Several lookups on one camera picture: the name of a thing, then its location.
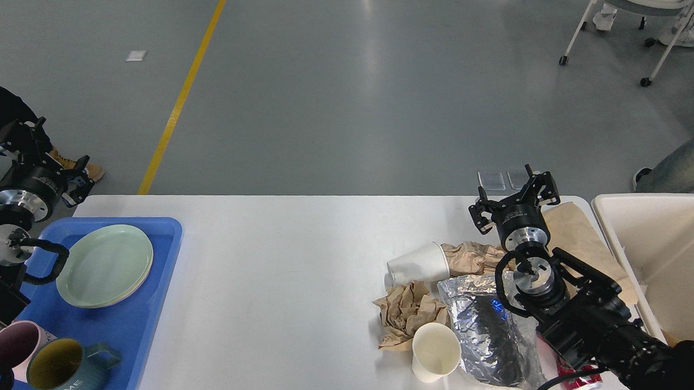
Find green plate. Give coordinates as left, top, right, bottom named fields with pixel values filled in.
left=56, top=224, right=154, bottom=309

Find crumpled brown paper back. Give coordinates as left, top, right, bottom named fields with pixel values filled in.
left=441, top=241, right=506, bottom=278

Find person in jeans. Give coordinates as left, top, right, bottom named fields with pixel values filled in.
left=632, top=137, right=694, bottom=193

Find seated person white shoes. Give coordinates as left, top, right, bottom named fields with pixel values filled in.
left=592, top=3, right=694, bottom=48

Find floor outlet plate left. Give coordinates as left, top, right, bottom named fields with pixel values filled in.
left=477, top=170, right=506, bottom=192

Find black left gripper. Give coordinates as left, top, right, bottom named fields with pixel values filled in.
left=0, top=117, right=96, bottom=223

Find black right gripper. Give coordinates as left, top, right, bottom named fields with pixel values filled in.
left=468, top=164, right=561, bottom=252

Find flat brown paper bag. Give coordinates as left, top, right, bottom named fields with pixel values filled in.
left=543, top=202, right=638, bottom=305

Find crumpled brown paper front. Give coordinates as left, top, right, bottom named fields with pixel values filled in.
left=372, top=280, right=451, bottom=352

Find person in black clothes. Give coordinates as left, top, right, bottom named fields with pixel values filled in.
left=0, top=86, right=104, bottom=182

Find floor outlet plate right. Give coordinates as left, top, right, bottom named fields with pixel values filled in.
left=507, top=168, right=538, bottom=192

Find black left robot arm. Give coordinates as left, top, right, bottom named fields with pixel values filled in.
left=0, top=117, right=95, bottom=331

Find white plastic bin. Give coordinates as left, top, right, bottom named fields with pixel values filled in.
left=592, top=193, right=694, bottom=340

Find white paper cup upright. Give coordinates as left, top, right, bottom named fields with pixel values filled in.
left=411, top=322, right=462, bottom=384

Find white paper cup lying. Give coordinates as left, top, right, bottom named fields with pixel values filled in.
left=387, top=242, right=451, bottom=286

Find pink mug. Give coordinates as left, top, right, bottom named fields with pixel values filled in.
left=0, top=320, right=57, bottom=383

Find floor outlet plate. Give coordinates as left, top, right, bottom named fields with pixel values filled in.
left=507, top=168, right=538, bottom=192
left=477, top=170, right=506, bottom=192

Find yellow plate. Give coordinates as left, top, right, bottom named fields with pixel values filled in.
left=71, top=264, right=152, bottom=309

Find silver foil bag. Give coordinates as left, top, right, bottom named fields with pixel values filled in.
left=437, top=274, right=546, bottom=390

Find crumpled brown paper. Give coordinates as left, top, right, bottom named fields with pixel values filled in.
left=441, top=241, right=506, bottom=278
left=372, top=280, right=451, bottom=352

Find teal mug yellow inside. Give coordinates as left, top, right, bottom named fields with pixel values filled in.
left=26, top=338, right=122, bottom=390

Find red soda can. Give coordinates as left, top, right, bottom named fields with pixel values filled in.
left=536, top=351, right=602, bottom=390

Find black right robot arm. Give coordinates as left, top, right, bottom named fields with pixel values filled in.
left=468, top=164, right=694, bottom=390

